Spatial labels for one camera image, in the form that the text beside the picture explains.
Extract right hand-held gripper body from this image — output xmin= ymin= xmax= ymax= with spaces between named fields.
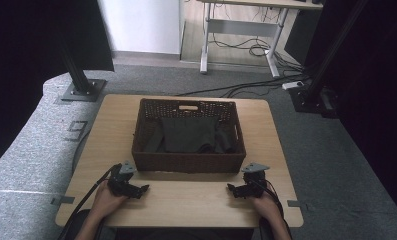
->
xmin=241 ymin=162 xmax=271 ymax=200

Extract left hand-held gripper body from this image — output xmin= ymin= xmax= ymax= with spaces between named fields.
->
xmin=107 ymin=160 xmax=138 ymax=198

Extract brown woven basket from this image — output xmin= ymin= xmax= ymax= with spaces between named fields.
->
xmin=131 ymin=97 xmax=247 ymax=175

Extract dark garment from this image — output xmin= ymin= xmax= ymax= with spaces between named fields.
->
xmin=143 ymin=116 xmax=236 ymax=155

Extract person's left hand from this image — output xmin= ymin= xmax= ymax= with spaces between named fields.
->
xmin=91 ymin=180 xmax=130 ymax=220

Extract person's right hand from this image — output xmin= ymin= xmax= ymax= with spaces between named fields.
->
xmin=251 ymin=193 xmax=282 ymax=222

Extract white power strip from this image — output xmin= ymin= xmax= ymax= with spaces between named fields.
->
xmin=281 ymin=80 xmax=305 ymax=91

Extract black slanted stand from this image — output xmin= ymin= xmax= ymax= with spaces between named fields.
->
xmin=287 ymin=0 xmax=370 ymax=120

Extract dark curtain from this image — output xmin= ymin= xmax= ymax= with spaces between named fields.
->
xmin=302 ymin=0 xmax=397 ymax=226
xmin=0 ymin=0 xmax=116 ymax=176

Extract white-legged desk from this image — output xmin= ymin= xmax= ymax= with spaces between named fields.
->
xmin=196 ymin=0 xmax=324 ymax=79

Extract white panel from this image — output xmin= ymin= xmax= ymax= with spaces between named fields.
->
xmin=97 ymin=0 xmax=186 ymax=56

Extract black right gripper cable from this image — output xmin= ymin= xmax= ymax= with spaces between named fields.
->
xmin=252 ymin=178 xmax=287 ymax=228

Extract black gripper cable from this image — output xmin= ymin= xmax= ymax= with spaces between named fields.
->
xmin=252 ymin=178 xmax=287 ymax=228
xmin=56 ymin=163 xmax=123 ymax=240

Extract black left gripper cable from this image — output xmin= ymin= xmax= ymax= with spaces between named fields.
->
xmin=56 ymin=163 xmax=123 ymax=240

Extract black floor cables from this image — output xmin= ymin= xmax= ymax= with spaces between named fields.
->
xmin=175 ymin=73 xmax=312 ymax=100

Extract black stand with base plate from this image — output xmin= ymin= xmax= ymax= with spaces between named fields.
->
xmin=56 ymin=31 xmax=108 ymax=103

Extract tangled cables under desk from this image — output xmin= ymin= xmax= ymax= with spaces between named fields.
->
xmin=208 ymin=35 xmax=304 ymax=73

